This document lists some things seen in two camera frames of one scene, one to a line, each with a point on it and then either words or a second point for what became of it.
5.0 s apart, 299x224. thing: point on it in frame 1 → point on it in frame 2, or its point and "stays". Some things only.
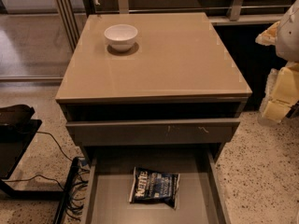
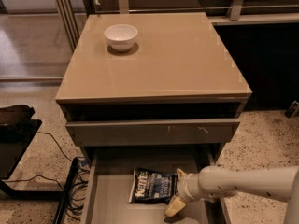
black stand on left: x=18 y=127 stays
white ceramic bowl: x=121 y=37 stays
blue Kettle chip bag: x=152 y=187 stays
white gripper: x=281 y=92 → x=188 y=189
